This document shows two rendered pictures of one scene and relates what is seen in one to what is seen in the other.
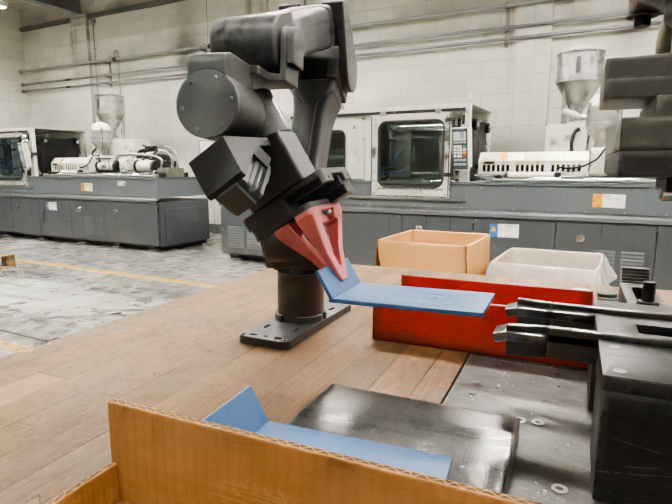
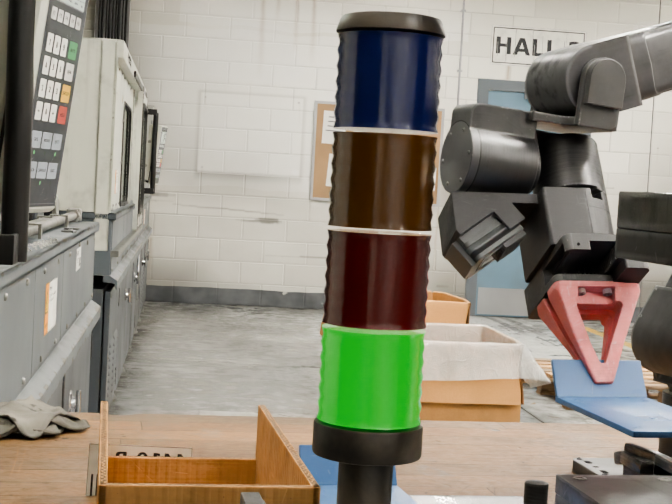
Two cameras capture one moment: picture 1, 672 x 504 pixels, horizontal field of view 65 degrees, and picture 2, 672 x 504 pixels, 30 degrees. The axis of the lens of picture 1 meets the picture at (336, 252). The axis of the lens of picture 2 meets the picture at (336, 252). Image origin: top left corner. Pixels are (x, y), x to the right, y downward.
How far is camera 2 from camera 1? 0.67 m
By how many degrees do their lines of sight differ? 55
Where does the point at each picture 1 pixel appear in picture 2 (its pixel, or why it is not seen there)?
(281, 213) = (541, 285)
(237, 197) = (457, 257)
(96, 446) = not seen: hidden behind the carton
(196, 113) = (449, 166)
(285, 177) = (543, 242)
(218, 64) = (467, 116)
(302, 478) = (281, 467)
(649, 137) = (628, 214)
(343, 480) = (287, 468)
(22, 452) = not seen: hidden behind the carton
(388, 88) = not seen: outside the picture
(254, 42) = (553, 81)
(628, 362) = (617, 481)
